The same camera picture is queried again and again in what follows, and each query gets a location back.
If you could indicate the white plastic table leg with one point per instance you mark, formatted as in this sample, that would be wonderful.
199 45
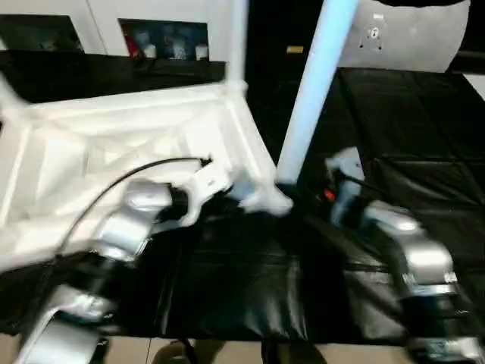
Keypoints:
9 98
310 95
238 38

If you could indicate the white plastic table top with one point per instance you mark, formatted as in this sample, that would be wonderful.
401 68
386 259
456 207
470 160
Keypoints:
113 125

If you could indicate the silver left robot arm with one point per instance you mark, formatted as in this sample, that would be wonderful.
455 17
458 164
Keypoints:
117 231

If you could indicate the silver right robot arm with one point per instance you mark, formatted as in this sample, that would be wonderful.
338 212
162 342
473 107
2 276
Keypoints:
424 254

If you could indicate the small gold label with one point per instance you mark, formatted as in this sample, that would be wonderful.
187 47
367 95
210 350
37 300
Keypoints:
295 50

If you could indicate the dark left robot foot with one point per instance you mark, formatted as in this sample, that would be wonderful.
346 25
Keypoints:
174 352

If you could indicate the dark robot foot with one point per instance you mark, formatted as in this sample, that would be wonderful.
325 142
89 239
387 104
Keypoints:
174 352
291 352

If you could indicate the white plastic bottle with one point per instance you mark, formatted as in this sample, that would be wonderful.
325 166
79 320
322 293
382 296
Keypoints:
201 52
150 51

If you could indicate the dark right robot foot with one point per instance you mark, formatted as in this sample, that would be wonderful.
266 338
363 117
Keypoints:
291 352

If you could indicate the white curved plastic panel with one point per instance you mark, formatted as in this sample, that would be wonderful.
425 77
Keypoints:
417 38

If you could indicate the red bottle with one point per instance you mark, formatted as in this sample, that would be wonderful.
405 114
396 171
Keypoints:
133 43

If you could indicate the white flat board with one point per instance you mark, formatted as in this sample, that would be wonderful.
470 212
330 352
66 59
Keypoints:
476 81

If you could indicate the black horizontal bar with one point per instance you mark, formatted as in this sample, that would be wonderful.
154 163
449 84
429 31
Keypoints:
471 55

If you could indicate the white glass-door cabinet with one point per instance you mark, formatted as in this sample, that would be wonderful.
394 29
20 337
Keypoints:
102 26

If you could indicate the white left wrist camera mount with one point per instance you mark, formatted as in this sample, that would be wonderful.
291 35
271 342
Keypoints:
208 180

